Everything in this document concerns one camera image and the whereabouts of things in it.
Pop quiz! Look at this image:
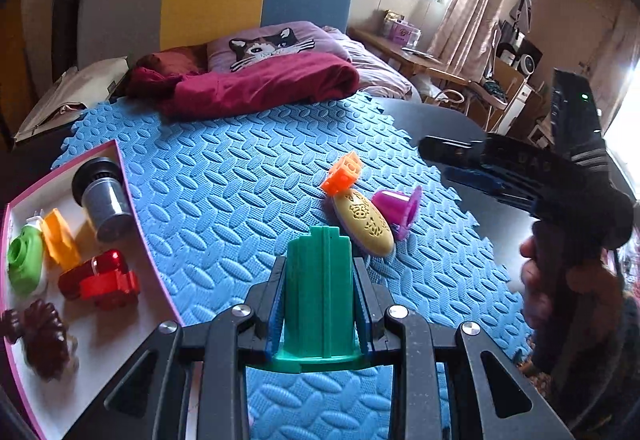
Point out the green plastic funnel piece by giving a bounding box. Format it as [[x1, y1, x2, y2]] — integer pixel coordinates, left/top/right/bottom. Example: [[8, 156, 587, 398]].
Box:
[[269, 226, 370, 374]]

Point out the magenta plastic cup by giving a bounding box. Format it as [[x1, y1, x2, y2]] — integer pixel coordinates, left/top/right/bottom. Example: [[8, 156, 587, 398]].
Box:
[[371, 185, 423, 241]]

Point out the yellow oval perforated toy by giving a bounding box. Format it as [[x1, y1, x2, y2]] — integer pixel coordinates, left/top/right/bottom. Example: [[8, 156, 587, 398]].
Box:
[[332, 189, 394, 258]]

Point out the orange cube block toy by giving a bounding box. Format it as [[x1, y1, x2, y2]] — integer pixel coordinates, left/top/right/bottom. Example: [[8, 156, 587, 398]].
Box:
[[321, 152, 363, 197]]

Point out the red plastic toy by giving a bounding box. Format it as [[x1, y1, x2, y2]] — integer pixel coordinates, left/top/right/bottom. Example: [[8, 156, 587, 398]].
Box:
[[58, 249, 141, 311]]

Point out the black lidded clear jar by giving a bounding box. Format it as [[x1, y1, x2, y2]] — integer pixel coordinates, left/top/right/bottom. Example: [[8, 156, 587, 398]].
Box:
[[72, 157, 134, 243]]

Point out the dark brown flower toy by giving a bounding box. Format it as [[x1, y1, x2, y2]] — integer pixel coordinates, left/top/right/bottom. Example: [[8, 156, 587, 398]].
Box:
[[1, 299, 78, 382]]

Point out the person right hand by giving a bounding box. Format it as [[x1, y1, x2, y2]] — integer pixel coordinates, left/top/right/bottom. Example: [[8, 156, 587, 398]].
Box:
[[519, 236, 626, 336]]

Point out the blue foam puzzle mat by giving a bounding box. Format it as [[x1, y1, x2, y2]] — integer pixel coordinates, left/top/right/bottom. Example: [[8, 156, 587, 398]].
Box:
[[51, 90, 534, 440]]

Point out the wooden side desk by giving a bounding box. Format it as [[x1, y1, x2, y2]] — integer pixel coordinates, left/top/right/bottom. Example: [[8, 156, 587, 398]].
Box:
[[347, 27, 539, 134]]

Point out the purple box on desk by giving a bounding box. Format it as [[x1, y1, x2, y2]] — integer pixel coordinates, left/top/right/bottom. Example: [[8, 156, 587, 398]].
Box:
[[382, 10, 422, 48]]

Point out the pink rimmed white tray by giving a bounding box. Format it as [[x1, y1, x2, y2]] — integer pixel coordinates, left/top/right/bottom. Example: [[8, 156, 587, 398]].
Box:
[[0, 139, 185, 440]]

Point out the purple cat pillow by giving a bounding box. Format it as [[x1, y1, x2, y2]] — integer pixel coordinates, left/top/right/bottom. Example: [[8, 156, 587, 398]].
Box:
[[207, 20, 350, 72]]

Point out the orange plastic clip piece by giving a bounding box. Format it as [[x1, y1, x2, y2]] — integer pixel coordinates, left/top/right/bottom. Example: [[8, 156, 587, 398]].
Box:
[[41, 208, 81, 272]]

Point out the dark red blanket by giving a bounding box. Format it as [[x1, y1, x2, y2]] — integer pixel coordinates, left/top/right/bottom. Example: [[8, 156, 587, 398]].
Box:
[[126, 51, 359, 121]]

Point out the green plug-in device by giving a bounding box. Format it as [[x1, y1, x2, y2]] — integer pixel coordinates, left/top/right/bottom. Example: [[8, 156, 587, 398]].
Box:
[[6, 215, 47, 298]]

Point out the beige cloth bag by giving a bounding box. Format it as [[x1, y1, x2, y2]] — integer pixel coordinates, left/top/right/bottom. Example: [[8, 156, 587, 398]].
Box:
[[13, 57, 129, 143]]

